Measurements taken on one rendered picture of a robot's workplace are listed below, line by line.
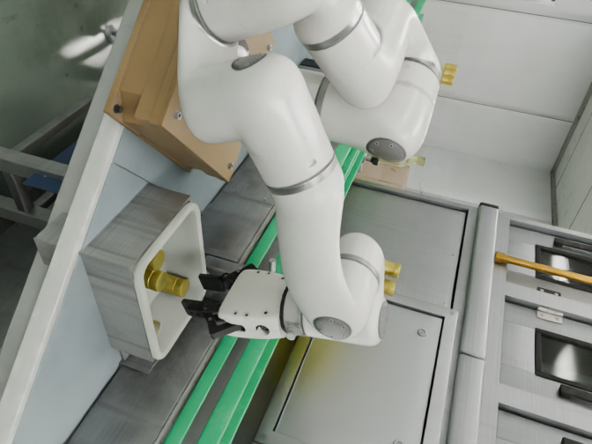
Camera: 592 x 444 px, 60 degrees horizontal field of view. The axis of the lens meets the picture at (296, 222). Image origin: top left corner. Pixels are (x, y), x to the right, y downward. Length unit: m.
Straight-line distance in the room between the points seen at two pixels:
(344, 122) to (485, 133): 6.77
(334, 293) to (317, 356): 0.61
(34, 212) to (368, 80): 1.00
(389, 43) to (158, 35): 0.30
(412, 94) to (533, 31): 6.20
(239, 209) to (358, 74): 0.50
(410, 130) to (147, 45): 0.37
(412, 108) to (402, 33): 0.10
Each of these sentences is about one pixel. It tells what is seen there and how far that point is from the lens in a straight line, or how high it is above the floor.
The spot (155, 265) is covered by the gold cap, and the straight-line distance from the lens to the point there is 0.81.
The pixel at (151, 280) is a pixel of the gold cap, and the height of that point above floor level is 0.80.
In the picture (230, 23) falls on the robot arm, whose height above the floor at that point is 0.94.
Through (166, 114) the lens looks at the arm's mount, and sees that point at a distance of 0.68.
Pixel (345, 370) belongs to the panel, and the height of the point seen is 1.11.
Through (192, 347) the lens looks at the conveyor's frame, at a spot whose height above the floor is 0.85.
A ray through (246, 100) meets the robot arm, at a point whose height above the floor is 0.99.
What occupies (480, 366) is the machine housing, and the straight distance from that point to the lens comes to 1.24.
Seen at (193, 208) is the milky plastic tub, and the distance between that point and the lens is 0.81.
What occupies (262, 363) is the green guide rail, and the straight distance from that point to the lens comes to 1.04.
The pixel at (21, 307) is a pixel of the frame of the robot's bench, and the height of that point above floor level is 0.66.
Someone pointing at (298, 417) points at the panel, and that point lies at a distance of 1.09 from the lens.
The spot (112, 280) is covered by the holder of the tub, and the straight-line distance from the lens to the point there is 0.76.
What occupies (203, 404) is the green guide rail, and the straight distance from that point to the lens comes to 0.92.
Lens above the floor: 1.18
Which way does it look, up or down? 13 degrees down
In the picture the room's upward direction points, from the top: 105 degrees clockwise
